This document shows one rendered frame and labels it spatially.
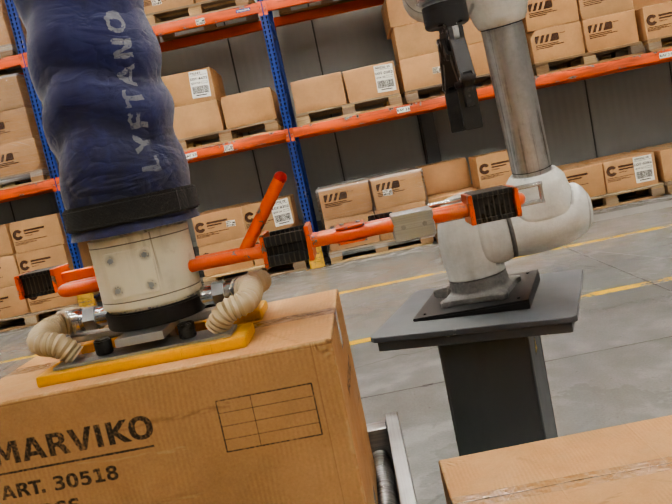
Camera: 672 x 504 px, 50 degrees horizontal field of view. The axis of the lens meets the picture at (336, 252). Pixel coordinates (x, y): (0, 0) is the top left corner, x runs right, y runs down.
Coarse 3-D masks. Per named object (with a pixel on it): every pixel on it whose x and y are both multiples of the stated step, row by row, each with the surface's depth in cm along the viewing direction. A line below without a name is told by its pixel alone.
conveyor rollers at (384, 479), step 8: (376, 456) 160; (384, 456) 160; (376, 464) 156; (384, 464) 156; (376, 472) 153; (384, 472) 152; (392, 472) 154; (384, 480) 148; (392, 480) 150; (384, 488) 145; (392, 488) 146; (384, 496) 141; (392, 496) 142
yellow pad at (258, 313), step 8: (264, 304) 138; (256, 312) 131; (264, 312) 135; (192, 320) 133; (200, 320) 133; (240, 320) 132; (248, 320) 132; (256, 320) 132; (176, 328) 132; (200, 328) 132; (112, 336) 134; (88, 344) 133; (112, 344) 133; (88, 352) 133
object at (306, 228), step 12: (288, 228) 129; (300, 228) 129; (264, 240) 120; (276, 240) 120; (288, 240) 120; (300, 240) 120; (264, 252) 121; (276, 252) 121; (288, 252) 121; (300, 252) 120; (312, 252) 121; (276, 264) 121
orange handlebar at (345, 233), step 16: (432, 208) 126; (448, 208) 121; (464, 208) 121; (352, 224) 122; (368, 224) 122; (384, 224) 121; (320, 240) 122; (336, 240) 122; (352, 240) 122; (208, 256) 123; (224, 256) 123; (240, 256) 122; (256, 256) 123; (64, 272) 152; (80, 272) 152; (64, 288) 124; (80, 288) 124; (96, 288) 124
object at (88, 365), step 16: (176, 336) 121; (192, 336) 117; (208, 336) 115; (224, 336) 114; (240, 336) 113; (96, 352) 118; (112, 352) 118; (128, 352) 116; (144, 352) 115; (160, 352) 114; (176, 352) 113; (192, 352) 113; (208, 352) 113; (64, 368) 115; (80, 368) 114; (96, 368) 114; (112, 368) 114; (128, 368) 114; (48, 384) 114
